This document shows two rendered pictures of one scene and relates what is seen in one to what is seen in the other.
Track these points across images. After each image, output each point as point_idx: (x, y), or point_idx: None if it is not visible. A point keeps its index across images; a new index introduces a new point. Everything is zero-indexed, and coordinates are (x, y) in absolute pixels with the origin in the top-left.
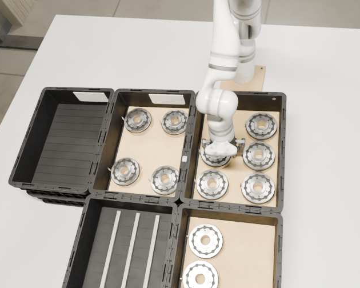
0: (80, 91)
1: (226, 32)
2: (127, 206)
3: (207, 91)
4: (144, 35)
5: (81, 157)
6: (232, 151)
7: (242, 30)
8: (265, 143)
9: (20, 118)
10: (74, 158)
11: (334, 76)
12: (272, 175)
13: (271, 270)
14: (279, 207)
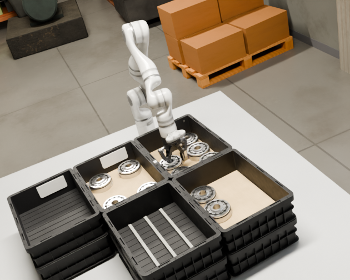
0: (42, 184)
1: (145, 59)
2: (134, 212)
3: (151, 91)
4: (53, 167)
5: (69, 224)
6: (182, 131)
7: (139, 95)
8: (196, 143)
9: None
10: (63, 228)
11: (208, 119)
12: None
13: (253, 184)
14: (229, 146)
